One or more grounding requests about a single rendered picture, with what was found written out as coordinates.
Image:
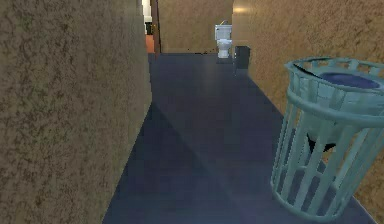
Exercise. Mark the black square bin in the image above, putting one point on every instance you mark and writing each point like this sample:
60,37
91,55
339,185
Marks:
242,56

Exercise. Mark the white toilet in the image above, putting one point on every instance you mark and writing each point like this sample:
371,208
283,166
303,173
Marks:
223,41

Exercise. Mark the brown room door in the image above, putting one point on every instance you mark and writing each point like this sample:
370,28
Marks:
155,26

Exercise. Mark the teal slatted waste bin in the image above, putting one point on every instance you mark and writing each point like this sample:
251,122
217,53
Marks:
333,110

